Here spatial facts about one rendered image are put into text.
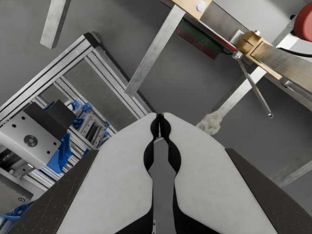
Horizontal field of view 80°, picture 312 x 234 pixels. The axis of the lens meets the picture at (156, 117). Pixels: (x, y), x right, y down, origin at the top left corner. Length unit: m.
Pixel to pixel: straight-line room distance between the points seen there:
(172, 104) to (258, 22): 0.92
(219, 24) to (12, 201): 0.76
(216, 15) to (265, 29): 0.22
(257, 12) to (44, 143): 0.76
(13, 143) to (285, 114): 1.76
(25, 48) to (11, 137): 1.15
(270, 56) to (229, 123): 1.28
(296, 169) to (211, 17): 0.49
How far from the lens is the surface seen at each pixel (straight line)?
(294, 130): 2.00
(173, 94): 1.47
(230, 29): 0.67
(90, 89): 1.31
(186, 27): 0.64
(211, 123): 0.57
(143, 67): 0.52
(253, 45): 0.51
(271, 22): 0.80
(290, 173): 0.67
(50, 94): 1.44
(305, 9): 0.53
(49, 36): 0.59
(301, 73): 0.38
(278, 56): 0.44
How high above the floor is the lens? 1.33
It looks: 58 degrees down
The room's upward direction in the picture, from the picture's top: 177 degrees counter-clockwise
